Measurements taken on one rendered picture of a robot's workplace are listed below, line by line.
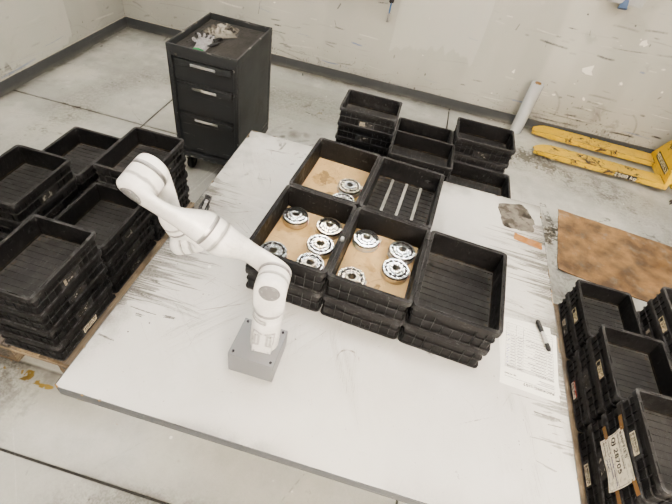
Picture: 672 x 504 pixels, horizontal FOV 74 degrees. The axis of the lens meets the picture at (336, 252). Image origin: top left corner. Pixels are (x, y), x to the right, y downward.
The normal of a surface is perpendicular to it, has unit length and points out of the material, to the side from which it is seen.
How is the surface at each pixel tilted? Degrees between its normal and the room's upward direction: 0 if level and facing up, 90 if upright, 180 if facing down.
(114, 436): 0
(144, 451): 0
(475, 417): 0
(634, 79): 90
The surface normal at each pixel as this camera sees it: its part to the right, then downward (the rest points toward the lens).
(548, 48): -0.24, 0.67
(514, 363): 0.14, -0.69
